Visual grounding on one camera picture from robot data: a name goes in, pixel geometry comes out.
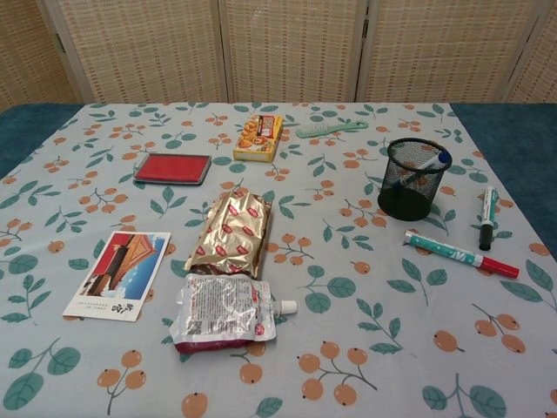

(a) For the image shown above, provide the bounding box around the red-capped teal white marker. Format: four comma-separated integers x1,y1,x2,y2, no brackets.
403,230,520,279

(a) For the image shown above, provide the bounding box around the black-capped teal white marker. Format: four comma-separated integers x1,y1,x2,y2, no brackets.
478,185,500,253

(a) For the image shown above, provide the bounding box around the black mesh pen holder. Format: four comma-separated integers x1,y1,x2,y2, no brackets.
377,138,453,222

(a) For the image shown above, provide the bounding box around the gold foil snack pack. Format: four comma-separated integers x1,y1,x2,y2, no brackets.
185,187,275,280

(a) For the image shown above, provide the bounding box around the yellow food box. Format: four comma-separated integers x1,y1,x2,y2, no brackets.
232,113,285,163

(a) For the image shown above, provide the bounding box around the green plastic comb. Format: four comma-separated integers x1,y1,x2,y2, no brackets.
295,120,370,139

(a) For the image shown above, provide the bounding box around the red ink stamp pad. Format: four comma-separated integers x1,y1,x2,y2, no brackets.
132,152,213,187

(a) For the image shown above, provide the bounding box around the white spout drink pouch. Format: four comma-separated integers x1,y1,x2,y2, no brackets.
168,273,299,353

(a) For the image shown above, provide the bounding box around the floral leaf print tablecloth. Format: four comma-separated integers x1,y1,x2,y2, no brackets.
0,102,557,418

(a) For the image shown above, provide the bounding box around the woven folding screen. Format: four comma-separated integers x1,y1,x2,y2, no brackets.
0,0,557,115

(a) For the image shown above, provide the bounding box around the blue-capped white marker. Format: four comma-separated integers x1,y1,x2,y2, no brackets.
391,151,451,192

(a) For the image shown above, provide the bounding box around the red building postcard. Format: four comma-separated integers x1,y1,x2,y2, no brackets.
62,231,172,323

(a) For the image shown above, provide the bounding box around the teal blue table cover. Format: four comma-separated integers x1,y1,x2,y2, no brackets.
0,102,557,262

